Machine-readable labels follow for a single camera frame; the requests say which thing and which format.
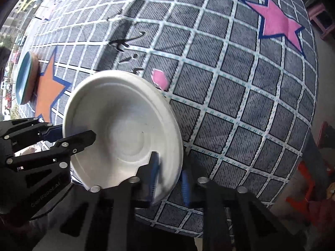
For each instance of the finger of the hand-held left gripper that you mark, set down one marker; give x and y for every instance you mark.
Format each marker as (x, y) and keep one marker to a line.
(53, 133)
(78, 141)

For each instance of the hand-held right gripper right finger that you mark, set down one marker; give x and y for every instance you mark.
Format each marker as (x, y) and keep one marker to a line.
(185, 188)

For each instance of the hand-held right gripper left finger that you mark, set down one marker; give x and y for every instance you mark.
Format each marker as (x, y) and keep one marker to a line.
(154, 172)

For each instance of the white paper bowl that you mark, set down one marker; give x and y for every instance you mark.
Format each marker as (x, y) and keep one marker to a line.
(117, 109)

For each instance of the blue square plate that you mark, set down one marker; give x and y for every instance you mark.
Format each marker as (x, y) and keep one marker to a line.
(22, 75)

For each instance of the grey checkered star blanket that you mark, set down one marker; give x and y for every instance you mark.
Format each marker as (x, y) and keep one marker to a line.
(222, 96)

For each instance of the red plastic stool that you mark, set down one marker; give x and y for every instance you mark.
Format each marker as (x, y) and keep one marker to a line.
(306, 170)

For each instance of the pink plastic stool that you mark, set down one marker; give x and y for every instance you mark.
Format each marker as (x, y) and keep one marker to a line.
(318, 11)

